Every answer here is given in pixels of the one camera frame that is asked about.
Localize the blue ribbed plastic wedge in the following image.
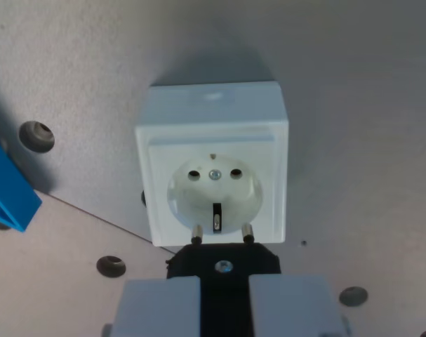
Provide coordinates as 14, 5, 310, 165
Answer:
0, 130, 44, 234

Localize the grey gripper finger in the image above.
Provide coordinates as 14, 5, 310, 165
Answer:
248, 274, 347, 337
112, 277, 202, 337

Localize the white wall socket box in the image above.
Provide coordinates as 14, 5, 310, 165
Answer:
134, 81, 291, 248

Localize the black two-pin plug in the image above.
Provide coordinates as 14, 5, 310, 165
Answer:
165, 223, 282, 337

